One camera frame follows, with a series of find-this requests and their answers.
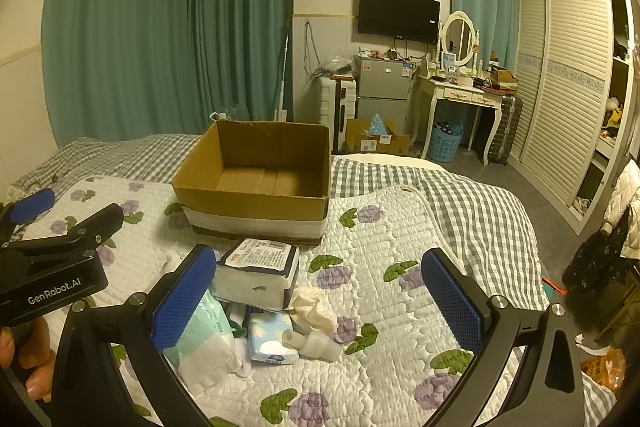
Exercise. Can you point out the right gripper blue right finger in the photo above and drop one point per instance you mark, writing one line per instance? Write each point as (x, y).
(547, 388)

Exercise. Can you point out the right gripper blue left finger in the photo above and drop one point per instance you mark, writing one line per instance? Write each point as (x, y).
(88, 389)

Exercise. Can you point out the floral white quilt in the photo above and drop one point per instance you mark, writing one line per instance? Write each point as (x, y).
(363, 343)

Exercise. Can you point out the white suitcase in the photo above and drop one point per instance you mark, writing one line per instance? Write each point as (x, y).
(336, 104)

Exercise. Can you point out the person's left hand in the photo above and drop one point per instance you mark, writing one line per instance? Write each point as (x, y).
(35, 354)

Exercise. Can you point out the open cardboard box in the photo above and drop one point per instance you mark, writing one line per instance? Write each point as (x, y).
(263, 179)

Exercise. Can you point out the blue cloud tissue packet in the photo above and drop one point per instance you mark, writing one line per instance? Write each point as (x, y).
(265, 330)

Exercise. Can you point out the oval vanity mirror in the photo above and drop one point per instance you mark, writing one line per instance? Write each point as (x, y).
(458, 40)

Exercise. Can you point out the grey checked bed sheet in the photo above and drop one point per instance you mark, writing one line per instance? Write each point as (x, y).
(88, 174)

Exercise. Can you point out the white louvered wardrobe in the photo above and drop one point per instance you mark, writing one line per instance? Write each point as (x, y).
(573, 64)

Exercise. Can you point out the large green curtain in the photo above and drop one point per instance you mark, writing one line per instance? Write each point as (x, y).
(122, 69)

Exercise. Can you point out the dark cotton pad pack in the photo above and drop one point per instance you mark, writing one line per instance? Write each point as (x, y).
(259, 273)

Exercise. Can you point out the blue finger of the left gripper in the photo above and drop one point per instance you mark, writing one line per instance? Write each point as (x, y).
(24, 211)

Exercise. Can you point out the dark checked suitcase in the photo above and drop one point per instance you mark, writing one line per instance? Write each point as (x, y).
(501, 144)

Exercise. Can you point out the white dressing table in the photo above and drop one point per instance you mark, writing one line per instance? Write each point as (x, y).
(478, 98)

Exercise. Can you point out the dark clothes pile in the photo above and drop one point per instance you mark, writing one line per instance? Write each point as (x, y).
(608, 254)

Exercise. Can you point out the white plastic bottle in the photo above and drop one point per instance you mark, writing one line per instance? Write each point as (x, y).
(315, 345)

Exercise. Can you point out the silver mini fridge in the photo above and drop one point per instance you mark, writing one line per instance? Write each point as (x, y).
(383, 88)

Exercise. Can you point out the cardboard box on floor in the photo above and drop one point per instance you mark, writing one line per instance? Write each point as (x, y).
(360, 139)

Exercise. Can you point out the mint green tissue pack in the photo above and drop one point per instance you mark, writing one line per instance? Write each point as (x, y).
(204, 356)

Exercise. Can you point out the blue laundry basket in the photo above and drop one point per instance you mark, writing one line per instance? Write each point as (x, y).
(445, 140)

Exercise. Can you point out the black wall television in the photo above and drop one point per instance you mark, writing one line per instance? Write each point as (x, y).
(414, 20)

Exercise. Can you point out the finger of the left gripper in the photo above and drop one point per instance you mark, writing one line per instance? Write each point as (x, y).
(87, 234)

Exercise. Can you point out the crumpled beige tissue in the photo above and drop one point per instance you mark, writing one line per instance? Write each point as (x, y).
(310, 311)

